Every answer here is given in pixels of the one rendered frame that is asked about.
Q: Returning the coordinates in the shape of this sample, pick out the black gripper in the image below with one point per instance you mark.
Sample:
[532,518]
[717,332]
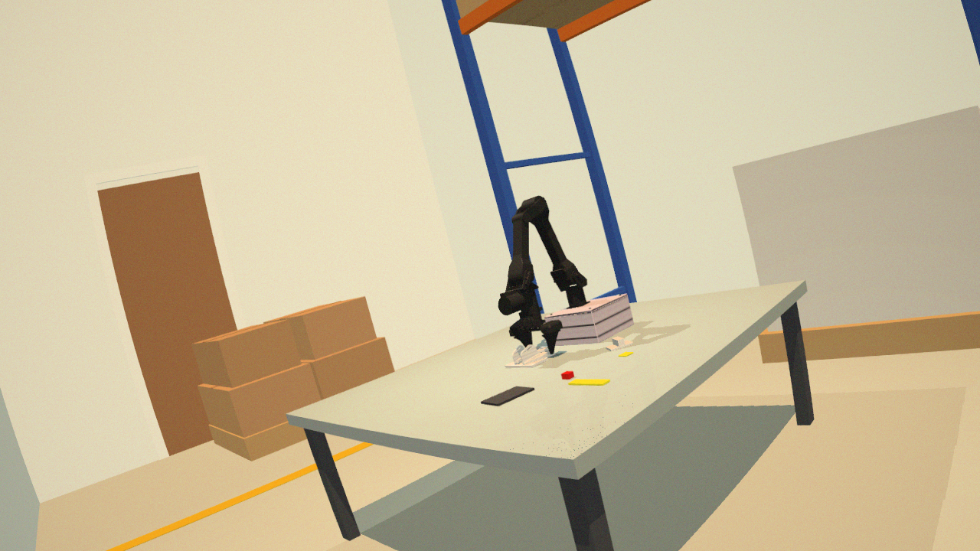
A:
[550,329]

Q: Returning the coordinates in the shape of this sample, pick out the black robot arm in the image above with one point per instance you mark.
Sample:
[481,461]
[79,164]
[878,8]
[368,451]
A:
[520,289]

